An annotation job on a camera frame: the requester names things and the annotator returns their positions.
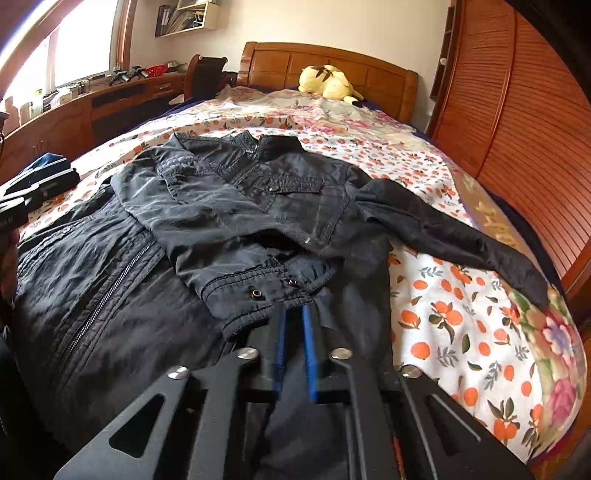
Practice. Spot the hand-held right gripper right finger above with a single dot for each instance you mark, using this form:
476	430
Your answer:
310	364

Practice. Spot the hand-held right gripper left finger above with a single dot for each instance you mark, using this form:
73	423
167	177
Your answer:
278	360

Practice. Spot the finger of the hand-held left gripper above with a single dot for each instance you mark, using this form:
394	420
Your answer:
46	182

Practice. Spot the wooden desk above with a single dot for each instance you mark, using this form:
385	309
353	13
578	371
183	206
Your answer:
69	120

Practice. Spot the white box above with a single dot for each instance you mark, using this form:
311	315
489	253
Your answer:
59	100

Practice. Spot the small black stand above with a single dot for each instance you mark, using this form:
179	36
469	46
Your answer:
117	76
137	72

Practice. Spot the orange-print white bed sheet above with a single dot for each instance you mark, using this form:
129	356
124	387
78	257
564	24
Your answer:
438	323

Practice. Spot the window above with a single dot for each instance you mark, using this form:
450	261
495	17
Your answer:
78	46

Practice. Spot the red basket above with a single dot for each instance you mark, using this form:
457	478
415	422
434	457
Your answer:
157	70

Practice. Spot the wooden chair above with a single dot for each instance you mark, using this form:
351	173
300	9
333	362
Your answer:
196	76

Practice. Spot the row of books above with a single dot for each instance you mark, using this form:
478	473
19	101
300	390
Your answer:
178	18

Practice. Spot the gold floral bedspread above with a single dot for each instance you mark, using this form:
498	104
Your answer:
549	350

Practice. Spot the pale pink floral blanket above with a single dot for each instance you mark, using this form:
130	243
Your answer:
323	115

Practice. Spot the yellow plush toy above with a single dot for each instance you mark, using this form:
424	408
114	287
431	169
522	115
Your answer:
328	81

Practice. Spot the wooden headboard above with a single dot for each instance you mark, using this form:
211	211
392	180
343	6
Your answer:
378	78

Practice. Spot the wooden louvered wardrobe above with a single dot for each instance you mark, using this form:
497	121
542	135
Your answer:
531	115

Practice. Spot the white wall shelf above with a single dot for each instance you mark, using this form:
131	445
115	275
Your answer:
205	11

